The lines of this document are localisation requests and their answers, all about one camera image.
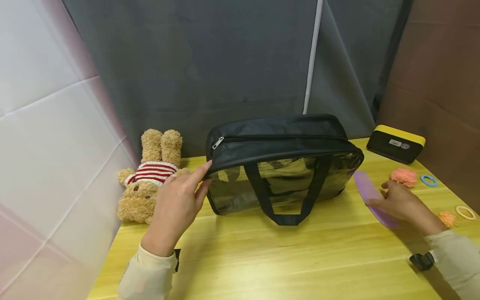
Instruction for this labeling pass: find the person's right hand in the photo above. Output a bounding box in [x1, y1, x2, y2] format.
[365, 180, 448, 237]

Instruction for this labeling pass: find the person's left hand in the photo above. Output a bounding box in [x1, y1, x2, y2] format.
[140, 160, 213, 258]

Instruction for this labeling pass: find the black transparent tote bag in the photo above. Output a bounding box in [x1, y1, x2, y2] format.
[205, 114, 365, 226]

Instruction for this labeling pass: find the person's right forearm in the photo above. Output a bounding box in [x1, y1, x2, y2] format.
[425, 230, 480, 300]

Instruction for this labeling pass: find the person's left forearm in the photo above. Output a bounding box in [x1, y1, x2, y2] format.
[117, 244, 178, 300]

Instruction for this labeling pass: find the large orange fluffy scrunchie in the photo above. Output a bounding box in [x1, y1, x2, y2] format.
[390, 167, 418, 188]

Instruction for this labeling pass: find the black yellow box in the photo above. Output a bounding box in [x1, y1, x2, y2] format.
[366, 125, 426, 165]

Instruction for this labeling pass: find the small orange fluffy scrunchie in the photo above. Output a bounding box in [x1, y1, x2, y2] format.
[439, 211, 458, 228]

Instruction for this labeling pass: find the brown teddy bear striped shirt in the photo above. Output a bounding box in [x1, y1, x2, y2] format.
[116, 129, 193, 225]

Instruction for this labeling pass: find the yellow hair tie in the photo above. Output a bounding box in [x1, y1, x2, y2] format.
[455, 205, 476, 221]

